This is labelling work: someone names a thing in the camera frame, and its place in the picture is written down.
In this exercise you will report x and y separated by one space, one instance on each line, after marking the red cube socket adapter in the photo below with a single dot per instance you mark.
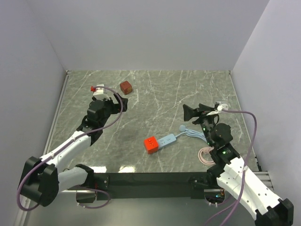
151 145

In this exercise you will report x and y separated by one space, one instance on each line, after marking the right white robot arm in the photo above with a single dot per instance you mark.
231 173

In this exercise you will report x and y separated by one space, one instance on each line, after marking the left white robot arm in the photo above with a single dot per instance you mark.
44 178

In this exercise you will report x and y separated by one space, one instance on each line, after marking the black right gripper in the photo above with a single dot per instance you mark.
189 112

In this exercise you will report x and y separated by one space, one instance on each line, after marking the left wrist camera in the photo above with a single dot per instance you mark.
100 93

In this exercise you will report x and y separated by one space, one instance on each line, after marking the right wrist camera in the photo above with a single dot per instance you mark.
219 107

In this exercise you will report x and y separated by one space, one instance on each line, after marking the dark red cube adapter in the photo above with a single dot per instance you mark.
126 87

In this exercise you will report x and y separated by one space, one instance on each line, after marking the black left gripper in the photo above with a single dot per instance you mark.
116 107

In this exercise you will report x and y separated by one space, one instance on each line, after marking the blue power strip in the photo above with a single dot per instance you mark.
165 141

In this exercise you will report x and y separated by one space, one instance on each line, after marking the black base beam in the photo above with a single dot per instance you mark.
155 185

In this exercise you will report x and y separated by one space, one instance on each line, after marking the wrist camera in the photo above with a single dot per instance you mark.
219 107
100 93

